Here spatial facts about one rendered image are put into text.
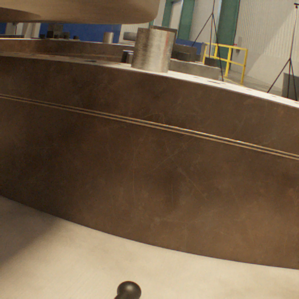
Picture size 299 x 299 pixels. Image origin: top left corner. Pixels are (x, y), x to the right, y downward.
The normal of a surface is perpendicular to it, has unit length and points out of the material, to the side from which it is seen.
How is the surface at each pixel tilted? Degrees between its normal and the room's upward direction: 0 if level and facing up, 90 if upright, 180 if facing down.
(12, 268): 0
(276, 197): 90
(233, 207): 90
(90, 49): 90
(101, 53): 90
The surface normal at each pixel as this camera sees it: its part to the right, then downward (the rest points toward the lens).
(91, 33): 0.15, 0.31
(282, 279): 0.16, -0.94
